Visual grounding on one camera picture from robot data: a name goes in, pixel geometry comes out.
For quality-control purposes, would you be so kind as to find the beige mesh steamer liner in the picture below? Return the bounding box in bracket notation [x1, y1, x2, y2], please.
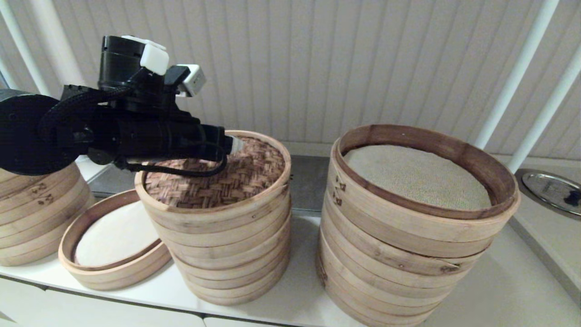
[343, 145, 492, 211]

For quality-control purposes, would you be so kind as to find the thin white metal pole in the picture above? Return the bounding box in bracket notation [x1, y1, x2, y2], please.
[472, 0, 560, 151]
[505, 48, 581, 175]
[0, 0, 55, 94]

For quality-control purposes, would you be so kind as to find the round stainless steel lid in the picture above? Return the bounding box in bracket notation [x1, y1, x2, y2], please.
[521, 173, 581, 217]

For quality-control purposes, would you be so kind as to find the small woven bamboo steamer lid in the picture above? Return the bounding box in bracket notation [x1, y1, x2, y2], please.
[134, 130, 292, 233]

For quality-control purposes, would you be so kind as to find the black braided cable sleeve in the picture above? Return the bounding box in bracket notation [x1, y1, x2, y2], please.
[39, 85, 137, 141]

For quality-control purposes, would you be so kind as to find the wide white post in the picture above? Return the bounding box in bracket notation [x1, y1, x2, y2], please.
[31, 0, 107, 91]

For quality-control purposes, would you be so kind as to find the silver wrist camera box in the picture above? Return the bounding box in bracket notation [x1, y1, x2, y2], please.
[175, 64, 206, 97]

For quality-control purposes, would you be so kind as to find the white plastic joint cover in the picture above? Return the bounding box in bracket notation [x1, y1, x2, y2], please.
[122, 35, 169, 76]

